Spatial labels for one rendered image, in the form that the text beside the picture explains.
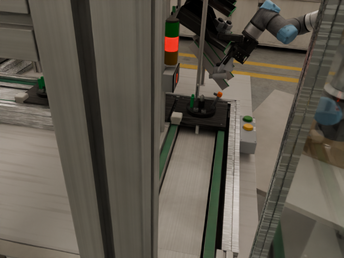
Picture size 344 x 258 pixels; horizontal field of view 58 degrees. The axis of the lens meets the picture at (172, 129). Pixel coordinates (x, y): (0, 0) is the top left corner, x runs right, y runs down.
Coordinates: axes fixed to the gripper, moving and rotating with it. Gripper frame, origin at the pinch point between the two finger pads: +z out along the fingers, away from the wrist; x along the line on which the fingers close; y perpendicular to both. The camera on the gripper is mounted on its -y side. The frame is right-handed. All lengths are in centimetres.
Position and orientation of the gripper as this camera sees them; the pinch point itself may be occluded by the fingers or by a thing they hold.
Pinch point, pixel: (218, 68)
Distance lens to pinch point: 149.8
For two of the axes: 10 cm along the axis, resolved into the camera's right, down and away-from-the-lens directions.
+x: 1.8, -4.7, 8.7
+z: -5.3, 6.9, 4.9
